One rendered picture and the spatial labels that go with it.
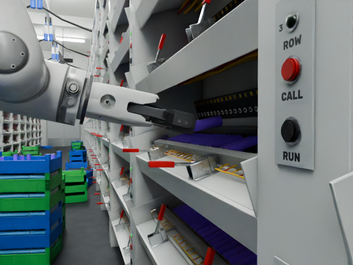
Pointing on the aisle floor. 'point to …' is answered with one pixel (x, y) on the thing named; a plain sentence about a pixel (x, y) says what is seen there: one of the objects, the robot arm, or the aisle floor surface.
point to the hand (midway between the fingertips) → (180, 122)
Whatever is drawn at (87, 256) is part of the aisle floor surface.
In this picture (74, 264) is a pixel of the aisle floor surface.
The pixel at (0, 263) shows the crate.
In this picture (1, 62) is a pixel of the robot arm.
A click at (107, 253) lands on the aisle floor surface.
